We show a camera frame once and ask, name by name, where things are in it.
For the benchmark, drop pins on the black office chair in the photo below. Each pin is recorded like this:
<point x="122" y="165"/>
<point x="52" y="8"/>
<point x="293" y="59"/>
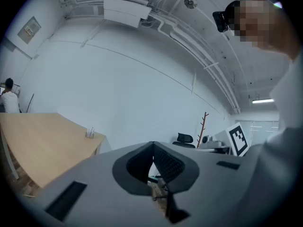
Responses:
<point x="184" y="139"/>

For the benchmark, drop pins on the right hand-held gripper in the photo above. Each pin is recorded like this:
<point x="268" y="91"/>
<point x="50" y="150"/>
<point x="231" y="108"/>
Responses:
<point x="237" y="139"/>

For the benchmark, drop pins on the white ceiling air conditioner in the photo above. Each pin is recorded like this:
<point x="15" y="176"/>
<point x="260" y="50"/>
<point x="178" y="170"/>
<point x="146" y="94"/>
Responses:
<point x="127" y="7"/>

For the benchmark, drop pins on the grey metal rod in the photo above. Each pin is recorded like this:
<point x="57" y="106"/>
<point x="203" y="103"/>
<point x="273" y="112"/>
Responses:
<point x="30" y="103"/>

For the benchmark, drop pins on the light wooden table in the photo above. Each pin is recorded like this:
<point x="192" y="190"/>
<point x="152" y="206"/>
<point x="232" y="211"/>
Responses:
<point x="47" y="145"/>

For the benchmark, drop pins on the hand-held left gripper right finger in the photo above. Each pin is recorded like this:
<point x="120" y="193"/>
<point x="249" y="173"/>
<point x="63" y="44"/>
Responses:
<point x="175" y="171"/>

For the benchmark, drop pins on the white ceiling pipe bundle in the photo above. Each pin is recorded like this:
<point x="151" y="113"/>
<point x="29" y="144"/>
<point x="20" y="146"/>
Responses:
<point x="213" y="72"/>

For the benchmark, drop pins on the white printed paper label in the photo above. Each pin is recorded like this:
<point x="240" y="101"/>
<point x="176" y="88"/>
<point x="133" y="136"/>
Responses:
<point x="90" y="132"/>

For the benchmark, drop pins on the round ceiling fixture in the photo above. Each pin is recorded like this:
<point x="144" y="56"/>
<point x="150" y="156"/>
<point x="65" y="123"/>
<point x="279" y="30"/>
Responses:
<point x="190" y="2"/>

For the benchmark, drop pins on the wooden coat rack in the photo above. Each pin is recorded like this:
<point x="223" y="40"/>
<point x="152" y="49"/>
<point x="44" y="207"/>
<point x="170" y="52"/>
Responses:
<point x="203" y="129"/>

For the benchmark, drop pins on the person's white shirt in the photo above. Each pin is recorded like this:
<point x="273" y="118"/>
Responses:
<point x="291" y="98"/>

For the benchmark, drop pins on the grey wall electrical panel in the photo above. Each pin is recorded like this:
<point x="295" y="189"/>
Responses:
<point x="29" y="30"/>

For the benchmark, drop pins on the person's head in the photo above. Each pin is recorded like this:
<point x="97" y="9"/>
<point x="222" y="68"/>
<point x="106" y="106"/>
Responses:
<point x="279" y="32"/>

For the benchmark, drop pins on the ceiling light tube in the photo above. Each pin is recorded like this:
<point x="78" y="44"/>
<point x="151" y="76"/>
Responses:
<point x="262" y="101"/>

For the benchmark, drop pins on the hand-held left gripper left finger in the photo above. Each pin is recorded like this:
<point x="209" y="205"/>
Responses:
<point x="132" y="174"/>

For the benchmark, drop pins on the black head-worn camera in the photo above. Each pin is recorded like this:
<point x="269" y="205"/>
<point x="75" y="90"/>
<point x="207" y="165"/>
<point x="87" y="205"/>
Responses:
<point x="220" y="20"/>

